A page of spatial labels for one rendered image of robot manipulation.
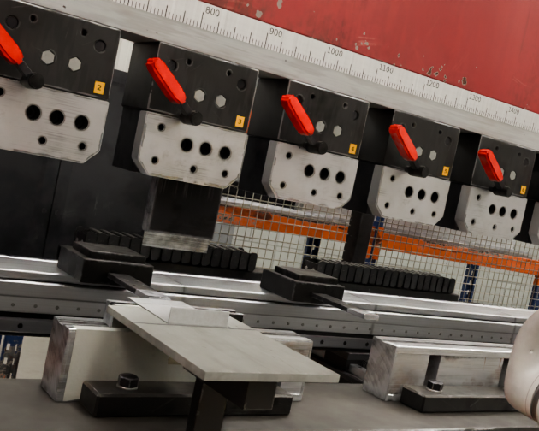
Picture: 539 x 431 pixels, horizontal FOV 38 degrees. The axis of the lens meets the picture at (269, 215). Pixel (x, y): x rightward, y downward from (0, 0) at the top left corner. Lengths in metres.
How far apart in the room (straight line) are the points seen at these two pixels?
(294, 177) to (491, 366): 0.60
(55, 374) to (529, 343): 0.61
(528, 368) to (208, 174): 0.50
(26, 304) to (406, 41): 0.70
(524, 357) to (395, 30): 0.50
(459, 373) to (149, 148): 0.74
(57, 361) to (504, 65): 0.85
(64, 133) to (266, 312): 0.66
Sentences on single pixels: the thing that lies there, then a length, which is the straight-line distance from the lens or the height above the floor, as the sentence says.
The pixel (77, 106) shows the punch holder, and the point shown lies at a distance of 0.96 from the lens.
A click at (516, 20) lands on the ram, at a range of 1.41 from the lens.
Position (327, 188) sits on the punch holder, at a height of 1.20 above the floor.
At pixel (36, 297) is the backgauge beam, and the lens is 1.27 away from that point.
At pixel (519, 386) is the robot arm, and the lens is 1.12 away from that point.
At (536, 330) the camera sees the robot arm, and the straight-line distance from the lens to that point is 1.09.
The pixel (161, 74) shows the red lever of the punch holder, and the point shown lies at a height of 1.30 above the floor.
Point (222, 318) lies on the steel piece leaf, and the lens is 1.02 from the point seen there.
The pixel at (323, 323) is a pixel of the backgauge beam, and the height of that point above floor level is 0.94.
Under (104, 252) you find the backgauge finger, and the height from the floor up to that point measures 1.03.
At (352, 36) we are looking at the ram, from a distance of 1.16.
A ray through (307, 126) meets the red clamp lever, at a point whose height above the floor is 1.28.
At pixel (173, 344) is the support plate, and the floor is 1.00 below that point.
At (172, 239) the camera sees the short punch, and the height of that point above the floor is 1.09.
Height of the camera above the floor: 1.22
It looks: 3 degrees down
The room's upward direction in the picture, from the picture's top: 12 degrees clockwise
